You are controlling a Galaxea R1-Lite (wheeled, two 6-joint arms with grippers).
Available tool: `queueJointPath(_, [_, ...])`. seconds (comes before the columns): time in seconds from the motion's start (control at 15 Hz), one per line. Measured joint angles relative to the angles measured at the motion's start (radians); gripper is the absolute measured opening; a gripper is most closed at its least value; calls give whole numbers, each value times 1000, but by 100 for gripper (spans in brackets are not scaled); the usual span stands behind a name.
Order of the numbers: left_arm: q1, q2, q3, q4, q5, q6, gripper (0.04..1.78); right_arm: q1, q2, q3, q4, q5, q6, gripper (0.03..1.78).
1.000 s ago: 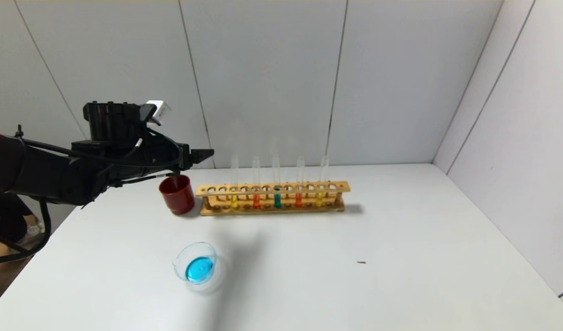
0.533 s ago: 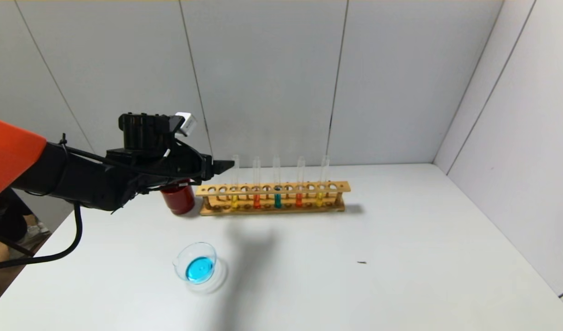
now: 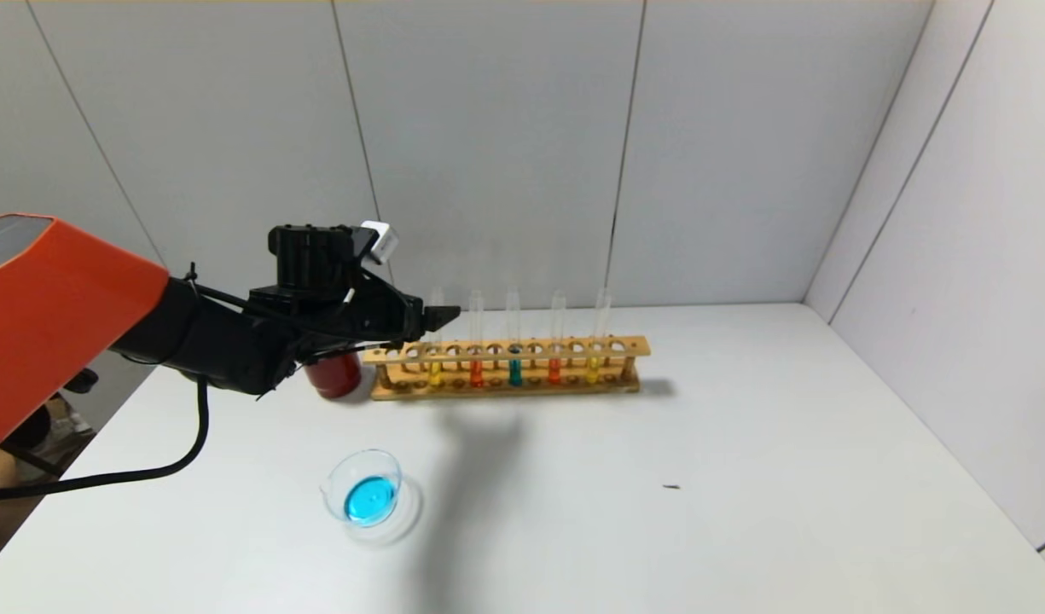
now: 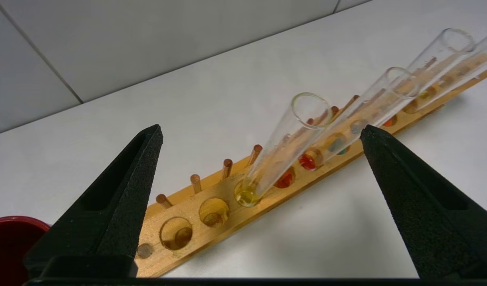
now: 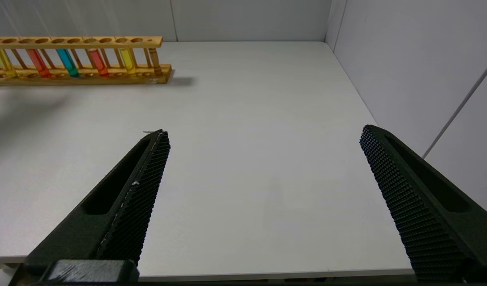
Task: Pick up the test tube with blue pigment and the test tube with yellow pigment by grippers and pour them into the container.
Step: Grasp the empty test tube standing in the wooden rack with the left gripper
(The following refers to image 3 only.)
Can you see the clear glass dish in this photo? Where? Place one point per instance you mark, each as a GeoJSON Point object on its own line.
{"type": "Point", "coordinates": [370, 499]}

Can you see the silver wrist camera black mount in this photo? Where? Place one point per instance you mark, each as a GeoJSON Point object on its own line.
{"type": "Point", "coordinates": [313, 256]}

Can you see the test tube with yellow pigment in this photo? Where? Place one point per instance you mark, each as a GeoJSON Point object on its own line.
{"type": "Point", "coordinates": [593, 368]}
{"type": "Point", "coordinates": [436, 375]}

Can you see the person's dark trouser leg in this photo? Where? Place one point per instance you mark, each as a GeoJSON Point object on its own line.
{"type": "Point", "coordinates": [27, 431]}

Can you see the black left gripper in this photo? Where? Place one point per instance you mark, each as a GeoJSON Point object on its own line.
{"type": "Point", "coordinates": [413, 317]}

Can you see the grey white sneaker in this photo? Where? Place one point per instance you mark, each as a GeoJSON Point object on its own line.
{"type": "Point", "coordinates": [72, 424]}

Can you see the test tube with teal pigment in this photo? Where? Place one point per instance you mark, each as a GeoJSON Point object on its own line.
{"type": "Point", "coordinates": [514, 372]}

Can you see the test tube with red pigment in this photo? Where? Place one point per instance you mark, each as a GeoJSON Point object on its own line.
{"type": "Point", "coordinates": [555, 370]}
{"type": "Point", "coordinates": [476, 373]}

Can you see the wooden test tube rack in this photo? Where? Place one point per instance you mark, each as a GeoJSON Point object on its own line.
{"type": "Point", "coordinates": [505, 388]}

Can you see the orange and black left arm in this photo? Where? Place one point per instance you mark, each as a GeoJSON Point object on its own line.
{"type": "Point", "coordinates": [61, 315]}

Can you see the dark red plastic cup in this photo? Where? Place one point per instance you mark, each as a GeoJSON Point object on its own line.
{"type": "Point", "coordinates": [334, 379]}

